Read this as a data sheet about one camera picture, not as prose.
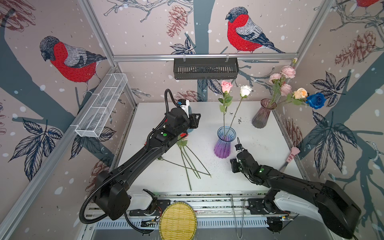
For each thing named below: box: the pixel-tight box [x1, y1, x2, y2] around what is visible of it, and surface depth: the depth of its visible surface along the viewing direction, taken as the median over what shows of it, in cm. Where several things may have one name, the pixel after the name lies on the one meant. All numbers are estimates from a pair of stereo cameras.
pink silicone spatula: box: [286, 146, 301, 163], surface depth 92 cm
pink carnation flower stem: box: [280, 83, 292, 97], surface depth 86 cm
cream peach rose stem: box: [277, 87, 308, 106], surface depth 69 cm
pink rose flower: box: [218, 80, 233, 139], surface depth 76 cm
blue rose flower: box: [306, 92, 327, 110], surface depth 65 cm
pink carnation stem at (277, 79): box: [268, 57, 298, 106], surface depth 87 cm
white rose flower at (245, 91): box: [225, 85, 253, 136], surface depth 71 cm
